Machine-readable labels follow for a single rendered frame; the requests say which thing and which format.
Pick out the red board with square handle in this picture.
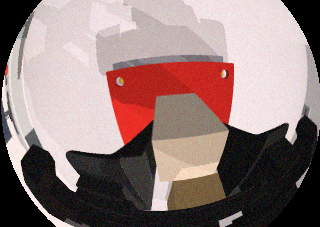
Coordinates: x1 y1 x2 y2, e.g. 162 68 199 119
105 62 235 182

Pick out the grey base with gold pins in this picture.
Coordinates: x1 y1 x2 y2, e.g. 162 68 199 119
112 54 224 86

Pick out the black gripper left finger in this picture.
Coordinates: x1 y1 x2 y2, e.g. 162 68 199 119
65 120 156 211

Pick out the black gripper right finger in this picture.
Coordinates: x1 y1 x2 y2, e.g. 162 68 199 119
216 123 289 198

